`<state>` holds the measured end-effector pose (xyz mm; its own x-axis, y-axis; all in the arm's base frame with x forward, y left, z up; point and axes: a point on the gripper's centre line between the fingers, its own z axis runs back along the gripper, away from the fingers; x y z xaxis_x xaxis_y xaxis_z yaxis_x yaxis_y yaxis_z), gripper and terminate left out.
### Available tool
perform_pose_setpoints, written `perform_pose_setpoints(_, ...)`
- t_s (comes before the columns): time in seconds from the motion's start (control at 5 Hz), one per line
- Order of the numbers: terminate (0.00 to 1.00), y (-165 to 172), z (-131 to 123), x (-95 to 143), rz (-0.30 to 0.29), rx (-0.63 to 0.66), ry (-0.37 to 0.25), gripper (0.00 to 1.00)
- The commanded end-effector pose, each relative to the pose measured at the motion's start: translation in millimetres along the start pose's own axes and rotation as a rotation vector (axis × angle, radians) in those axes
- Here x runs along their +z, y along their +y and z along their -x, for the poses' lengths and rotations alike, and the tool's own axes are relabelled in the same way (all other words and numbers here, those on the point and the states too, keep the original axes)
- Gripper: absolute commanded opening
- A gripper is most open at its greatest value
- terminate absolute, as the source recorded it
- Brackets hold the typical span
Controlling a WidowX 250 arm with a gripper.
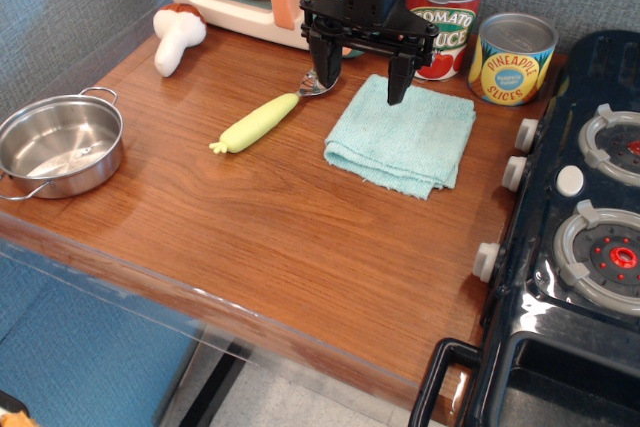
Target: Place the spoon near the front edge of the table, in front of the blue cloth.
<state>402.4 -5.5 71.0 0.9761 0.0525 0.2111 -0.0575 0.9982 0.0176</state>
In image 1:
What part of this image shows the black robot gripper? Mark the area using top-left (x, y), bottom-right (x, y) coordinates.
top-left (300, 0), bottom-right (437, 105)

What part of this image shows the spoon with yellow-green handle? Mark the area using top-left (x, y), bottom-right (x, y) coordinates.
top-left (209, 69), bottom-right (338, 154)

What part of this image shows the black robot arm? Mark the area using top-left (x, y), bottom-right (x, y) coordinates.
top-left (300, 0), bottom-right (439, 105)

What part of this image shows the light blue folded cloth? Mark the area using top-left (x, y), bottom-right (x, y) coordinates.
top-left (324, 75), bottom-right (476, 200)

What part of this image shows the tomato sauce can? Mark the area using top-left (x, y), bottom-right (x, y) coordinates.
top-left (406, 0), bottom-right (481, 80)

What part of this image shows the pineapple slices can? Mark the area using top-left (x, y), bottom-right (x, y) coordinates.
top-left (468, 12), bottom-right (558, 106)

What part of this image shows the white plush mushroom toy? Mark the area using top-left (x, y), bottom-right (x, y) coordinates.
top-left (153, 3), bottom-right (207, 77)

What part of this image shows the black toy stove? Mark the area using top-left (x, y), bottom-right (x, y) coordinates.
top-left (410, 30), bottom-right (639, 426)

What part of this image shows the stainless steel pot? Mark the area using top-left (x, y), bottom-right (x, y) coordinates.
top-left (1, 86), bottom-right (124, 202)

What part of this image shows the orange plush toy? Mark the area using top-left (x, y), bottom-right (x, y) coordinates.
top-left (1, 411), bottom-right (38, 427)

